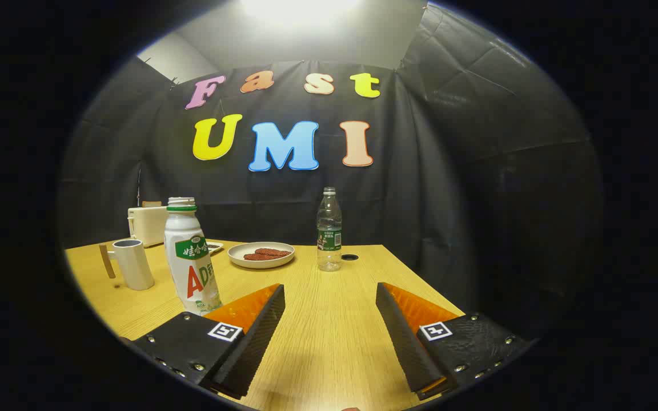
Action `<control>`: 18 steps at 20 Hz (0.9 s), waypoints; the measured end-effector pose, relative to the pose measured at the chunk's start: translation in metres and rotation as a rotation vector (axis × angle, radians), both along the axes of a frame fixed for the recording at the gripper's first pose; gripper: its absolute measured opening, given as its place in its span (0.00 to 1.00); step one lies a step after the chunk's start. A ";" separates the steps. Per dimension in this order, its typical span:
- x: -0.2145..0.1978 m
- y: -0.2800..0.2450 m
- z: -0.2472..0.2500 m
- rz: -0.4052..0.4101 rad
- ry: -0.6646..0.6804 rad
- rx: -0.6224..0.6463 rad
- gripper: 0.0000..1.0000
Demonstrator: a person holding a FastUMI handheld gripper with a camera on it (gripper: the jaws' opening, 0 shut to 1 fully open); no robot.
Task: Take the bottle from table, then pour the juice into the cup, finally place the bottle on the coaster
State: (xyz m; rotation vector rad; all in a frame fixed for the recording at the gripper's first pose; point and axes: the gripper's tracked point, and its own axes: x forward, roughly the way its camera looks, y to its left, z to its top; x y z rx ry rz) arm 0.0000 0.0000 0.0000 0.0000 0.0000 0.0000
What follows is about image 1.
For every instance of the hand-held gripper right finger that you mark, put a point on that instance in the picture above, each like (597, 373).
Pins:
(409, 342)

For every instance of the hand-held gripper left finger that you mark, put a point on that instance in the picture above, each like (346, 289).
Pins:
(255, 342)

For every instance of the white juice bottle green label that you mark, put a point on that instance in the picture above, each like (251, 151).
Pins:
(183, 268)

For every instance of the clear plastic water bottle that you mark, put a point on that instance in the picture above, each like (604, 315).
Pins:
(329, 228)

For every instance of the wooden table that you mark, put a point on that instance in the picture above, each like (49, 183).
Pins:
(329, 319)

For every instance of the white round plate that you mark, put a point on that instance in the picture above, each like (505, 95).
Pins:
(237, 260)

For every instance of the reddish brown meat slices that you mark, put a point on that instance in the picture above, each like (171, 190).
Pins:
(266, 254)

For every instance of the white divided dish with beans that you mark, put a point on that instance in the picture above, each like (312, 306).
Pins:
(215, 247)

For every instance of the black backdrop cloth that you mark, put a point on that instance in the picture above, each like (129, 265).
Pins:
(449, 200)

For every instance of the cream toaster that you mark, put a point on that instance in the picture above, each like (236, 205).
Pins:
(146, 228)

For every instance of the brown bread slice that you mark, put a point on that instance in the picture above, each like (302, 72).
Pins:
(151, 204)

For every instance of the bright ceiling light panel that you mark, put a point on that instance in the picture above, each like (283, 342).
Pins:
(300, 8)

